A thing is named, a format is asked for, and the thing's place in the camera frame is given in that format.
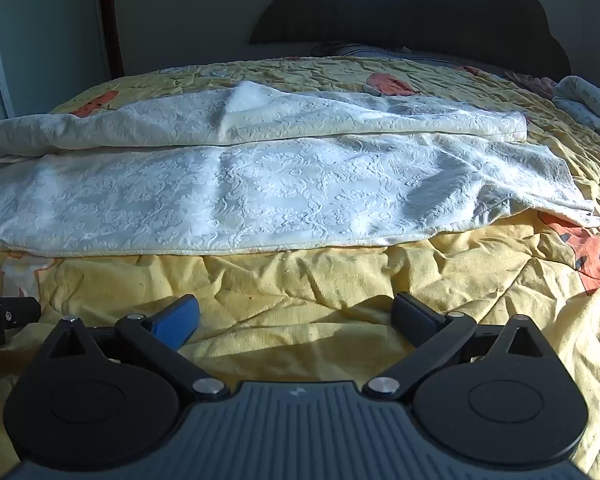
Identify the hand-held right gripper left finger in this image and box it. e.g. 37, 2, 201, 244
42, 294, 231, 401

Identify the brown wooden wardrobe frame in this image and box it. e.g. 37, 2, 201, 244
97, 0, 126, 78

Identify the dark scalloped headboard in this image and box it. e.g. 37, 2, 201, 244
249, 0, 573, 81

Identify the folded light blue cloth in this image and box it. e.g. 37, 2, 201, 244
552, 75, 600, 133

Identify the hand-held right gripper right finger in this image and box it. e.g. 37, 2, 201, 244
362, 291, 551, 401

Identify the white blanket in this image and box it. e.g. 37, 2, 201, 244
0, 80, 598, 256

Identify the pink crumpled cloth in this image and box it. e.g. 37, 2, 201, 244
505, 71, 556, 98

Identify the yellow printed blanket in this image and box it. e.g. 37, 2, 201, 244
0, 55, 600, 480

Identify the patterned pillow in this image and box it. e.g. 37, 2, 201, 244
310, 42, 481, 70

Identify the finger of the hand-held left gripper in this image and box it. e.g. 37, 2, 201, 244
0, 297, 42, 346

